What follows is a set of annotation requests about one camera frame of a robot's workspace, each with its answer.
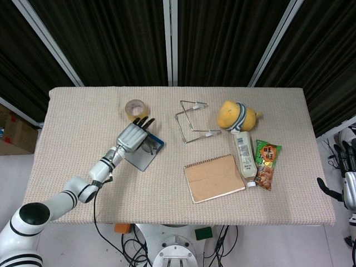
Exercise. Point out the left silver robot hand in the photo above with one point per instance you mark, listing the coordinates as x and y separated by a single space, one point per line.
132 137

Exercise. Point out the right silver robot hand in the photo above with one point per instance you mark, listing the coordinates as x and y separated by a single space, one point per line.
351 189

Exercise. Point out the black eyeglasses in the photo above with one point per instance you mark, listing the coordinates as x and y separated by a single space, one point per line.
148 147

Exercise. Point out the grey tray blue edge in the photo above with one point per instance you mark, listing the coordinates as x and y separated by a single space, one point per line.
142 161

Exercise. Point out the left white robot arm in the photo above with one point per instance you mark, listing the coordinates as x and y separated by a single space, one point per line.
69 192

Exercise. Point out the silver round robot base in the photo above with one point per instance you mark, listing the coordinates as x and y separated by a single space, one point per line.
175 250

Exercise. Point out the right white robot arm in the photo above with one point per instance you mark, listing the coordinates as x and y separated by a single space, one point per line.
353 225

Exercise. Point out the yellow packing tape roll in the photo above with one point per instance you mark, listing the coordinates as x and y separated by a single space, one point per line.
132 109

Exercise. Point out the white rounded machine housing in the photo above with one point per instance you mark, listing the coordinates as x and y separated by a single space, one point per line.
347 136

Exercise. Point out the beige waffle tablecloth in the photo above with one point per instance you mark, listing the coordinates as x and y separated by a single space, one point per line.
83 111

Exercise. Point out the green snack bag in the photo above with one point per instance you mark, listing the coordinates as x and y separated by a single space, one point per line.
267 164

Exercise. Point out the brown spiral notebook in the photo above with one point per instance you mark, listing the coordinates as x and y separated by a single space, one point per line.
214 178

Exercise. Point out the orange box under table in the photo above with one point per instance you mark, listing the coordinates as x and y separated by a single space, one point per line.
122 228

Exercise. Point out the black pleated curtain panel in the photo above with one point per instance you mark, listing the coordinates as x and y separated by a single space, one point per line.
111 41
222 41
16 55
328 69

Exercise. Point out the yellow plush toy striped scarf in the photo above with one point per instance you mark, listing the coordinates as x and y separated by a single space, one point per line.
229 114

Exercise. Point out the beige sauce squeeze bottle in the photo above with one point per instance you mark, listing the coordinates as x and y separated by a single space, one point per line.
244 155

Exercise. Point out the brown cardboard box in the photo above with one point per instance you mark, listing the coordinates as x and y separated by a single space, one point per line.
16 133

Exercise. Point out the green box under table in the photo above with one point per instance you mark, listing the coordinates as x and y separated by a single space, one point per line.
203 233

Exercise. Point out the grey aluminium partition post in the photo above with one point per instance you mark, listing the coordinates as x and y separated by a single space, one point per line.
47 41
170 41
336 128
275 41
22 112

